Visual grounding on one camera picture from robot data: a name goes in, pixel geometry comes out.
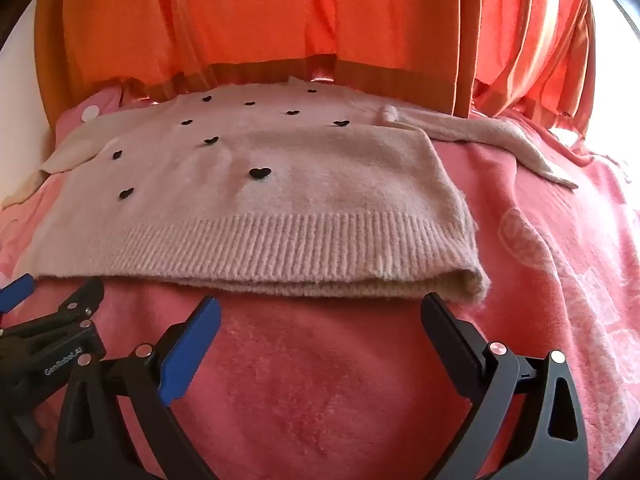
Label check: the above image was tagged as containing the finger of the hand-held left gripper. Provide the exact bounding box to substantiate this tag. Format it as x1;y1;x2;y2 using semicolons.
10;276;106;342
0;274;36;331

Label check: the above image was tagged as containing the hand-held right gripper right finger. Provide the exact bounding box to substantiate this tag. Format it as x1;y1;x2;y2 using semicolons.
420;292;591;480

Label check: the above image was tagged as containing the beige sweater with black hearts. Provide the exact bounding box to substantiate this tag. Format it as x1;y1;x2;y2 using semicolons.
0;76;581;307

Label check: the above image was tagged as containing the pink patterned blanket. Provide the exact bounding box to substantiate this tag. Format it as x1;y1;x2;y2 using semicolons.
0;85;640;480

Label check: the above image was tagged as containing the pink pillow with white dot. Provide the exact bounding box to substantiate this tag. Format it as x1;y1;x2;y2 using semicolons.
55;85;126;128

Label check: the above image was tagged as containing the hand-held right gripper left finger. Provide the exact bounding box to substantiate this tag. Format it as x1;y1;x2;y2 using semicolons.
55;296;222;480

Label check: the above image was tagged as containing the orange curtain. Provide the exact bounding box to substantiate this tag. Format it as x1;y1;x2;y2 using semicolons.
32;0;601;133

